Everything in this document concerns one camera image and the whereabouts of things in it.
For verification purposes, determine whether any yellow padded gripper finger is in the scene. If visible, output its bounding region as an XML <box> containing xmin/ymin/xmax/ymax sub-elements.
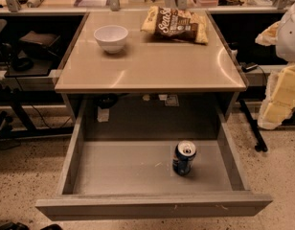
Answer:
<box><xmin>255</xmin><ymin>21</ymin><xmax>280</xmax><ymax>46</ymax></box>
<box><xmin>258</xmin><ymin>63</ymin><xmax>295</xmax><ymax>129</ymax></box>

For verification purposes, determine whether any blue pepsi can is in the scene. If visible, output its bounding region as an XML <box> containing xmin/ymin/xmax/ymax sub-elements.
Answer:
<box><xmin>172</xmin><ymin>140</ymin><xmax>196</xmax><ymax>175</ymax></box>

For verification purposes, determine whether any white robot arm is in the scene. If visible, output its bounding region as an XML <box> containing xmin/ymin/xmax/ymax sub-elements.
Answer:
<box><xmin>255</xmin><ymin>2</ymin><xmax>295</xmax><ymax>129</ymax></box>

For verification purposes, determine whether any beige counter cabinet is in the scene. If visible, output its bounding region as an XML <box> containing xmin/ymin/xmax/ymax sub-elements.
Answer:
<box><xmin>55</xmin><ymin>11</ymin><xmax>247</xmax><ymax>121</ymax></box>

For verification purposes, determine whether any grey open drawer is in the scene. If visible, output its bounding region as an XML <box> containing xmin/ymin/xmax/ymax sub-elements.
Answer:
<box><xmin>35</xmin><ymin>98</ymin><xmax>272</xmax><ymax>220</ymax></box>

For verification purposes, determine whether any black power adapter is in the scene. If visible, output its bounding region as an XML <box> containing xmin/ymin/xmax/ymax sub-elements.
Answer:
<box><xmin>240</xmin><ymin>62</ymin><xmax>258</xmax><ymax>73</ymax></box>

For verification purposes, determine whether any black table leg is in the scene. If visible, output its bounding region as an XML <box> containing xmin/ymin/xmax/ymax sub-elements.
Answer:
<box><xmin>239</xmin><ymin>100</ymin><xmax>268</xmax><ymax>152</ymax></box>

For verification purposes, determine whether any brown chips bag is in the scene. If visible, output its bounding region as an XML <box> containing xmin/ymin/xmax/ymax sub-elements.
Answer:
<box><xmin>141</xmin><ymin>6</ymin><xmax>208</xmax><ymax>44</ymax></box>

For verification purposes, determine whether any white ceramic bowl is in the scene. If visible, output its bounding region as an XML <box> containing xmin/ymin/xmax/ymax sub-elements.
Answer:
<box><xmin>94</xmin><ymin>25</ymin><xmax>128</xmax><ymax>54</ymax></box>

